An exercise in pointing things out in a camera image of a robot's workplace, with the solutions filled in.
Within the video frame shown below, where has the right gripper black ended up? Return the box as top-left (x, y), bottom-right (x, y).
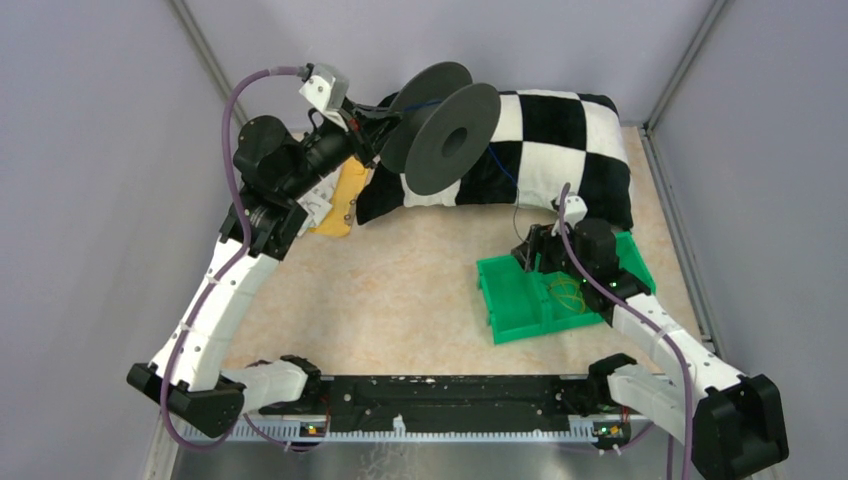
top-left (512, 218), bottom-right (591, 282)

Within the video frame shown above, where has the dark grey filament spool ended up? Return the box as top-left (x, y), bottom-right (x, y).
top-left (379, 61), bottom-right (501, 196)

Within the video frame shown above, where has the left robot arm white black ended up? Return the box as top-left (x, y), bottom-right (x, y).
top-left (127, 103), bottom-right (406, 440)

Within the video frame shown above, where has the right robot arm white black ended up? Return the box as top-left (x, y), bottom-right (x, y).
top-left (511, 219), bottom-right (789, 479)

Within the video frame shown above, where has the green three-compartment bin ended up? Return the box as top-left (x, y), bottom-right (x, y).
top-left (477, 220), bottom-right (656, 344)

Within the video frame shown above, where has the yellow cloth with truck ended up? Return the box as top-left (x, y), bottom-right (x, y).
top-left (309, 157), bottom-right (371, 238)

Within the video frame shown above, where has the white patterned cloth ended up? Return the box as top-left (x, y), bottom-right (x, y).
top-left (297, 170), bottom-right (340, 237)

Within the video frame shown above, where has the black white checkered blanket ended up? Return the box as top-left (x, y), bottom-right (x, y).
top-left (356, 89), bottom-right (634, 231)

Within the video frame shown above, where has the yellow wire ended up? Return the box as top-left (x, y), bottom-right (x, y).
top-left (546, 274), bottom-right (587, 316)

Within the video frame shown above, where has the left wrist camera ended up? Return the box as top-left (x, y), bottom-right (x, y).
top-left (299, 63), bottom-right (349, 132)

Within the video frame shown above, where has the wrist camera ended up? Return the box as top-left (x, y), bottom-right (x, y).
top-left (299, 63), bottom-right (349, 132)
top-left (552, 194), bottom-right (588, 233)

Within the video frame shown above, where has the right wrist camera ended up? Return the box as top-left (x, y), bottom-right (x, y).
top-left (552, 194), bottom-right (588, 233)

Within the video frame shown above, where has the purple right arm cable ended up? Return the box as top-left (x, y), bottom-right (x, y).
top-left (556, 183), bottom-right (696, 480)

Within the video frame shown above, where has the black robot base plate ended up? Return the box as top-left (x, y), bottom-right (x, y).
top-left (259, 375), bottom-right (622, 433)

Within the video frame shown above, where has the grey slotted cable duct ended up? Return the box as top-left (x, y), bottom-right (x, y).
top-left (175, 415), bottom-right (637, 445)

